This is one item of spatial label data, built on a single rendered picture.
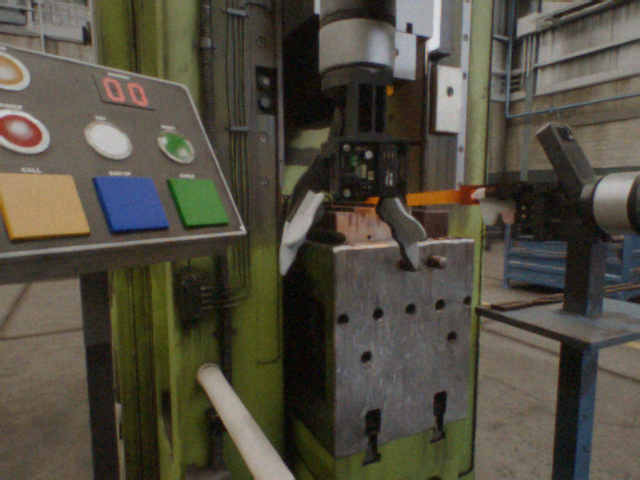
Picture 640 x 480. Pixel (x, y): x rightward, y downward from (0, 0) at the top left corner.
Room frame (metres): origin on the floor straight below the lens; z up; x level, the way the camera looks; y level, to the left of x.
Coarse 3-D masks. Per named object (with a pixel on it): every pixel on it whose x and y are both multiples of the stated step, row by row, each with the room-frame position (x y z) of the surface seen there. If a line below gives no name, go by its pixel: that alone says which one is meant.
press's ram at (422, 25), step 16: (288, 0) 1.01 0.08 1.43; (304, 0) 0.94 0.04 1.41; (400, 0) 0.99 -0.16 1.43; (416, 0) 1.01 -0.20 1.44; (432, 0) 1.03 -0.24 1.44; (288, 16) 1.01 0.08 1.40; (304, 16) 0.94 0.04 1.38; (400, 16) 0.99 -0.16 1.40; (416, 16) 1.01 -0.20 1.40; (432, 16) 1.03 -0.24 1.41; (288, 32) 1.01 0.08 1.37; (304, 32) 0.99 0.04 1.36; (416, 32) 1.01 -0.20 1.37; (432, 32) 1.03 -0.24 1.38; (288, 48) 1.10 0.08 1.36
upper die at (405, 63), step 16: (400, 32) 0.99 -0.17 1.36; (304, 48) 1.05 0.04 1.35; (400, 48) 0.99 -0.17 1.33; (288, 64) 1.14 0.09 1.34; (304, 64) 1.05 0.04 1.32; (400, 64) 0.99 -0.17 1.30; (288, 80) 1.14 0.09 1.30; (304, 80) 1.05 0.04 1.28; (320, 80) 1.01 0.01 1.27; (400, 80) 1.01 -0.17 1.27; (288, 96) 1.17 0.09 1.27; (304, 96) 1.17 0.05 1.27; (320, 96) 1.16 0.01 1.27
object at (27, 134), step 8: (0, 120) 0.49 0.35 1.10; (8, 120) 0.50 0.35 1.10; (16, 120) 0.51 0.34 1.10; (24, 120) 0.51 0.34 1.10; (0, 128) 0.49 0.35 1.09; (8, 128) 0.49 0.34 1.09; (16, 128) 0.50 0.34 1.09; (24, 128) 0.51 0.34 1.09; (32, 128) 0.51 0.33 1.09; (8, 136) 0.49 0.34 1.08; (16, 136) 0.49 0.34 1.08; (24, 136) 0.50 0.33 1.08; (32, 136) 0.51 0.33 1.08; (40, 136) 0.52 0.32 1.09; (16, 144) 0.49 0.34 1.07; (24, 144) 0.50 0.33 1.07; (32, 144) 0.50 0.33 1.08
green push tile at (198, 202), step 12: (168, 180) 0.61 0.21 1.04; (180, 180) 0.62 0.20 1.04; (192, 180) 0.64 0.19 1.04; (204, 180) 0.66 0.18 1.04; (180, 192) 0.61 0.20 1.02; (192, 192) 0.63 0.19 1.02; (204, 192) 0.64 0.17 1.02; (216, 192) 0.66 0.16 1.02; (180, 204) 0.60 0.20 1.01; (192, 204) 0.62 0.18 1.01; (204, 204) 0.63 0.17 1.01; (216, 204) 0.65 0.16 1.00; (180, 216) 0.60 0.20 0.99; (192, 216) 0.60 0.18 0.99; (204, 216) 0.62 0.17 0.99; (216, 216) 0.64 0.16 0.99
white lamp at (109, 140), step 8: (96, 128) 0.58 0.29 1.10; (104, 128) 0.59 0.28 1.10; (112, 128) 0.60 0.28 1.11; (96, 136) 0.57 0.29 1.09; (104, 136) 0.58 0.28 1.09; (112, 136) 0.59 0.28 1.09; (120, 136) 0.60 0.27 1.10; (96, 144) 0.56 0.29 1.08; (104, 144) 0.57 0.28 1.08; (112, 144) 0.58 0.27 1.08; (120, 144) 0.59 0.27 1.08; (112, 152) 0.57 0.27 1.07; (120, 152) 0.58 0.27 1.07
